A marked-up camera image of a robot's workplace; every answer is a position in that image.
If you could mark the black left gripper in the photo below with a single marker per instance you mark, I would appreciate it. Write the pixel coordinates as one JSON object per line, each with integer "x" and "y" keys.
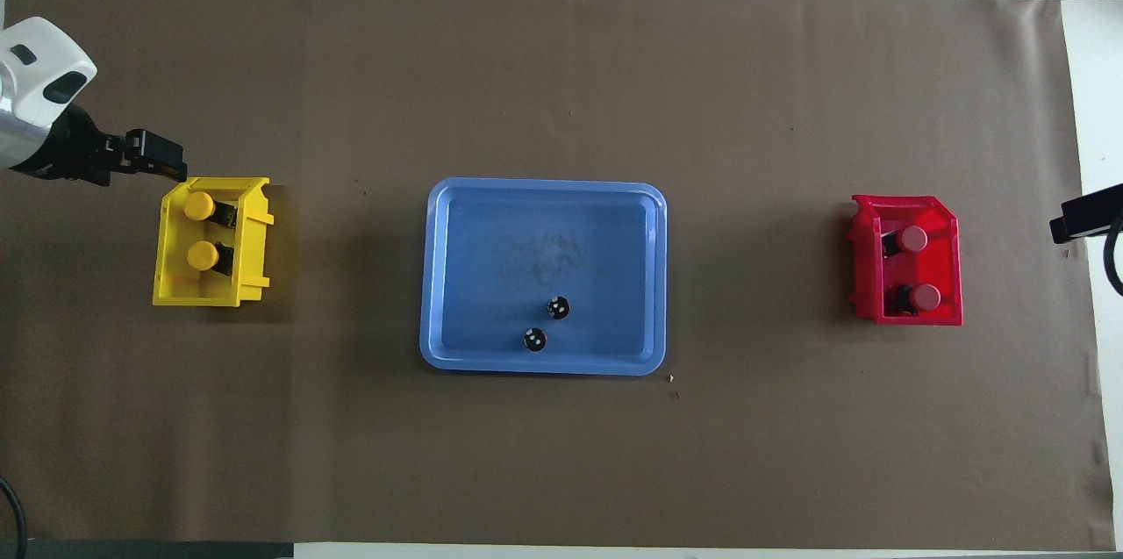
{"x": 75, "y": 155}

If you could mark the yellow push button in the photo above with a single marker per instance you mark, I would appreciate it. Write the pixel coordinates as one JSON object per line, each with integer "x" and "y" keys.
{"x": 203, "y": 255}
{"x": 198, "y": 206}

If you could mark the red push button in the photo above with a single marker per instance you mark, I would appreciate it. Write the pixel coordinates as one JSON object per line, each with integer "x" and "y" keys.
{"x": 925, "y": 297}
{"x": 913, "y": 239}

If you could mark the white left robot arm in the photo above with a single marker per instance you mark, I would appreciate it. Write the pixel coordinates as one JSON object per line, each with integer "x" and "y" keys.
{"x": 35, "y": 76}

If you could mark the yellow plastic bin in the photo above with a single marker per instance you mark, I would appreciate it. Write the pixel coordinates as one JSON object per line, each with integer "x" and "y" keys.
{"x": 250, "y": 234}

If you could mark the red plastic bin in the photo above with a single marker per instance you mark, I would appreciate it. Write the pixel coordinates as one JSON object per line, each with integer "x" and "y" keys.
{"x": 904, "y": 208}

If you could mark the blue plastic tray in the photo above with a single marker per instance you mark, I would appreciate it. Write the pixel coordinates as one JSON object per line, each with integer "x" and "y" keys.
{"x": 491, "y": 278}

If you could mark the black cylindrical capacitor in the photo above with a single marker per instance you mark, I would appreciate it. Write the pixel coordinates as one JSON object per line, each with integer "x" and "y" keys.
{"x": 534, "y": 340}
{"x": 558, "y": 308}

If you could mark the brown paper mat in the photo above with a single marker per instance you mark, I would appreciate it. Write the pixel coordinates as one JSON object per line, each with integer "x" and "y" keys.
{"x": 561, "y": 471}

